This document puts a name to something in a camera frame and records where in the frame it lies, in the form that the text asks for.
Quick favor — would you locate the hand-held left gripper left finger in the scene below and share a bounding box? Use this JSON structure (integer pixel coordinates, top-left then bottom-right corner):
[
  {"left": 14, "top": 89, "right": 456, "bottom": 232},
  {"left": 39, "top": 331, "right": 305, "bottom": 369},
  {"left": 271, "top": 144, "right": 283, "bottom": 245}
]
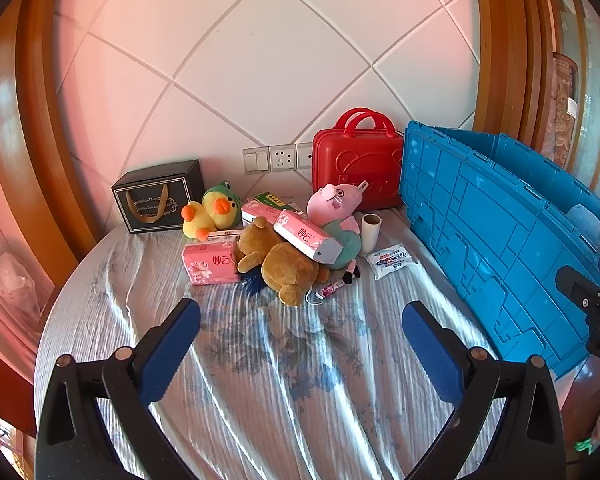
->
[{"left": 35, "top": 299, "right": 201, "bottom": 480}]

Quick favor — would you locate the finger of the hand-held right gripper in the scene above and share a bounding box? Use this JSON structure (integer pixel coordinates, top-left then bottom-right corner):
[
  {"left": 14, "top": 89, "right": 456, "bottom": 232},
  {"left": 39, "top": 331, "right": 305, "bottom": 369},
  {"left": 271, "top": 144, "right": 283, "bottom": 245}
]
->
[{"left": 555, "top": 266, "right": 600, "bottom": 316}]

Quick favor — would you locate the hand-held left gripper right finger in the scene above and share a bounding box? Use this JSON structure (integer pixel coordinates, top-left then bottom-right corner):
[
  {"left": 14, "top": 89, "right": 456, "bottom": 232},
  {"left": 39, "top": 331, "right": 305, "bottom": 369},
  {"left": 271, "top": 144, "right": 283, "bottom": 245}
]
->
[{"left": 402, "top": 301, "right": 566, "bottom": 480}]

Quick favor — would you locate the white wet wipes packet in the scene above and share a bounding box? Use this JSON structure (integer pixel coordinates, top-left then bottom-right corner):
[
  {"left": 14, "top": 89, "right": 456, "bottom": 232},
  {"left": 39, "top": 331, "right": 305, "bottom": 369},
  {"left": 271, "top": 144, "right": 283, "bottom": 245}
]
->
[{"left": 364, "top": 244, "right": 412, "bottom": 281}]

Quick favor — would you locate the blue plastic crate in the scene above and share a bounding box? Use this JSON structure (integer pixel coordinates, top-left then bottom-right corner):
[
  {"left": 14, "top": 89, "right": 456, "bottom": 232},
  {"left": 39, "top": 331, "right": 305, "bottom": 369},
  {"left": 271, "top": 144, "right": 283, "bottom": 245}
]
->
[{"left": 399, "top": 121, "right": 600, "bottom": 378}]

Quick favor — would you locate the pink tissue pack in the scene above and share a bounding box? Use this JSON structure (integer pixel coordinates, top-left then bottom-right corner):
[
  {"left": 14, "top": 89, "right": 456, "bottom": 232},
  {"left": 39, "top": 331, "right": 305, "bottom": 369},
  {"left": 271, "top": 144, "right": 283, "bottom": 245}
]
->
[
  {"left": 181, "top": 241, "right": 242, "bottom": 286},
  {"left": 273, "top": 209, "right": 344, "bottom": 264},
  {"left": 241, "top": 199, "right": 281, "bottom": 226}
]

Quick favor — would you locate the green medicine box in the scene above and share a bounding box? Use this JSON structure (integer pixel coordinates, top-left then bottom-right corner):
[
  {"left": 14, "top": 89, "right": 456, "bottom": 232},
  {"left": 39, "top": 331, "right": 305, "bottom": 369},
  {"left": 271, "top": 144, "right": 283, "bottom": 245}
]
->
[{"left": 254, "top": 191, "right": 303, "bottom": 213}]

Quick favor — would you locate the blue pink plush toy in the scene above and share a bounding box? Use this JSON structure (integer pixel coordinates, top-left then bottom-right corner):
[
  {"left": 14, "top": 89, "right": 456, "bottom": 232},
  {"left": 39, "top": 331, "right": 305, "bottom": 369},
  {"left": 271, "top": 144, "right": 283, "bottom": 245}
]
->
[{"left": 565, "top": 204, "right": 600, "bottom": 256}]

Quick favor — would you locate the blue feather toy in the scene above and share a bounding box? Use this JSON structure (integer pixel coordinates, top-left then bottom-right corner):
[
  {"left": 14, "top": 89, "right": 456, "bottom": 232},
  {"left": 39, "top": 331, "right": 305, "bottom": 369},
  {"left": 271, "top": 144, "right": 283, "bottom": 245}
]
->
[{"left": 240, "top": 267, "right": 268, "bottom": 297}]

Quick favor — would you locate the blue floral tablecloth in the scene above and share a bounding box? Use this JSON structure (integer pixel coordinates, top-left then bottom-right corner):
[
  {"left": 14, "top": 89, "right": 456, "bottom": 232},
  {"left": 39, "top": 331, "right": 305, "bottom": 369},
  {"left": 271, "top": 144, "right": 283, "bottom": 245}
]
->
[{"left": 35, "top": 195, "right": 506, "bottom": 480}]

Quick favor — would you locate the small pink white packet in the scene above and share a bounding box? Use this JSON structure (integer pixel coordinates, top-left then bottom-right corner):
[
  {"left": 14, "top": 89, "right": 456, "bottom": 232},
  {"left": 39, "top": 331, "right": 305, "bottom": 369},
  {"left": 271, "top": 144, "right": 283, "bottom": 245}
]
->
[{"left": 305, "top": 280, "right": 346, "bottom": 307}]

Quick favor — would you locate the brown teddy bear plush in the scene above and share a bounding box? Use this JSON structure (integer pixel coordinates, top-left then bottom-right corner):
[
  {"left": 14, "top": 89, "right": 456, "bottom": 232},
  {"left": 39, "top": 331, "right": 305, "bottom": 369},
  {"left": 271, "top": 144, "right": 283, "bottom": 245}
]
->
[{"left": 232, "top": 216, "right": 331, "bottom": 307}]

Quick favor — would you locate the yellow duck plush green hat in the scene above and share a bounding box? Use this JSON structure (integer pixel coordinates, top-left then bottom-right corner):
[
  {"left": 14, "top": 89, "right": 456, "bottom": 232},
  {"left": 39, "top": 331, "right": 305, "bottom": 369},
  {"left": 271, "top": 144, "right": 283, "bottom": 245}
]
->
[{"left": 181, "top": 180, "right": 243, "bottom": 239}]

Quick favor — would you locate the black gift box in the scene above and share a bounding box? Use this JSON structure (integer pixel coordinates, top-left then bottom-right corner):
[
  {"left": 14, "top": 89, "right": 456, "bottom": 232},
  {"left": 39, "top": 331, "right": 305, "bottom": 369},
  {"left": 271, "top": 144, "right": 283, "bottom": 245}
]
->
[{"left": 111, "top": 159, "right": 206, "bottom": 235}]

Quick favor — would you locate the white plastic bag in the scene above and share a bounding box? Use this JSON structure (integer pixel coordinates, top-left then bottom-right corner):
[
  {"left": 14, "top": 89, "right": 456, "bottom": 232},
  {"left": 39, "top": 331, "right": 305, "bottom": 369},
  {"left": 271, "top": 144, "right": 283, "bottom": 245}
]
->
[{"left": 0, "top": 250, "right": 46, "bottom": 311}]

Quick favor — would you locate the patterned rolled carpet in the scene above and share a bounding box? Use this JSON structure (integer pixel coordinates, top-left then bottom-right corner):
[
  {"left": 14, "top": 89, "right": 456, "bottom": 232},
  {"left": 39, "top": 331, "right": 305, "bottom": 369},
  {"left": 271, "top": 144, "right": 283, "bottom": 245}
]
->
[{"left": 540, "top": 52, "right": 581, "bottom": 171}]

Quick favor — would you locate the pink pig plush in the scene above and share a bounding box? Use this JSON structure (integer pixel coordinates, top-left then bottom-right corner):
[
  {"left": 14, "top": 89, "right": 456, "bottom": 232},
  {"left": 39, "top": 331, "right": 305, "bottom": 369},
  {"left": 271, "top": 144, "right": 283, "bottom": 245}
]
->
[{"left": 306, "top": 180, "right": 376, "bottom": 286}]

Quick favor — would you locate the red small suitcase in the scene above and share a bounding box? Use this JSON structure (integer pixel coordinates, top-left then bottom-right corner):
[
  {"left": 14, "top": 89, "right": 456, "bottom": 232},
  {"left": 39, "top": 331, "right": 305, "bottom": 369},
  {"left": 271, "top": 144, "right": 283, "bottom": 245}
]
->
[{"left": 312, "top": 108, "right": 406, "bottom": 211}]

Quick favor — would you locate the white wall socket panel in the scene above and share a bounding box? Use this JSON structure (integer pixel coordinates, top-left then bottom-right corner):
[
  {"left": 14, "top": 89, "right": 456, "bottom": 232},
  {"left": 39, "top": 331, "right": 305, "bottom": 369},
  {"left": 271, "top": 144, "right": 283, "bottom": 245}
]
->
[{"left": 242, "top": 142, "right": 315, "bottom": 176}]

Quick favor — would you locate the wooden wall trim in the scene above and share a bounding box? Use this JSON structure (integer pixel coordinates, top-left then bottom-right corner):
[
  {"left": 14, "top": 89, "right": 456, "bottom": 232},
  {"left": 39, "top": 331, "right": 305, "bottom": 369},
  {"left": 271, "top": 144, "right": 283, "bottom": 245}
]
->
[{"left": 0, "top": 0, "right": 126, "bottom": 441}]

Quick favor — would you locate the wooden door frame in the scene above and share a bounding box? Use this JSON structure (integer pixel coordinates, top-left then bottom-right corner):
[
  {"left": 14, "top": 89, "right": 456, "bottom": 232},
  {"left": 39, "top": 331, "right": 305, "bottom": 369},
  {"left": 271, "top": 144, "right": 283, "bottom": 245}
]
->
[{"left": 472, "top": 0, "right": 556, "bottom": 161}]

